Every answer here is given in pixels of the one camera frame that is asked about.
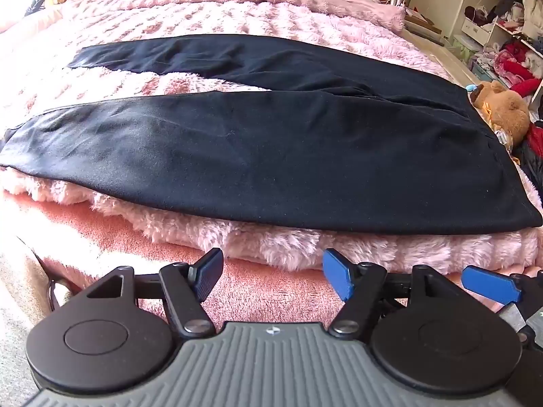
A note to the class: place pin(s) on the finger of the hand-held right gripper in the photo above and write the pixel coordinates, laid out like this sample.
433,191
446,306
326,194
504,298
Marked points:
488,284
519,322

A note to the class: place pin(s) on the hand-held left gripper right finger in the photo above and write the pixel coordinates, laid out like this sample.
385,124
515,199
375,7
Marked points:
339,273

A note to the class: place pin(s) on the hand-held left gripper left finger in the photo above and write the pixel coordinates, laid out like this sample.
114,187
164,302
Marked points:
207,273

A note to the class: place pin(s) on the black pants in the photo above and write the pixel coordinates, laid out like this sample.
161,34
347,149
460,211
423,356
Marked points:
275,148

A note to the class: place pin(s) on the pink bed sheet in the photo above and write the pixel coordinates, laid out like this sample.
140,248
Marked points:
127,246

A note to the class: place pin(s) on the dark jacket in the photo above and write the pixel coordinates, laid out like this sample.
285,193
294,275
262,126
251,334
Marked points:
532,157

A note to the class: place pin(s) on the brown teddy bear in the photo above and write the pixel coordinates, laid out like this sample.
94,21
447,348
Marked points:
505,110

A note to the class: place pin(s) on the pile of red clothes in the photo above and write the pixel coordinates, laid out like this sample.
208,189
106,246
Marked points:
515,72

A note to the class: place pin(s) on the green storage box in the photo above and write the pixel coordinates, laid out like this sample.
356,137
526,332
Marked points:
466,48

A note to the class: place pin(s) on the pink fluffy blanket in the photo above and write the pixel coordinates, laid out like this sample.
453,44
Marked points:
212,17

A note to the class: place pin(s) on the white shelf unit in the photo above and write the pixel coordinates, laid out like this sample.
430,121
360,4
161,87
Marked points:
488,25

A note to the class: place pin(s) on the wooden nightstand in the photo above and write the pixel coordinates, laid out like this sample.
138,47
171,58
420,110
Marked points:
424,23

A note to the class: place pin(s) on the dark cloth bag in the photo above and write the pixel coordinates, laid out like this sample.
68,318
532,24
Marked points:
38,0

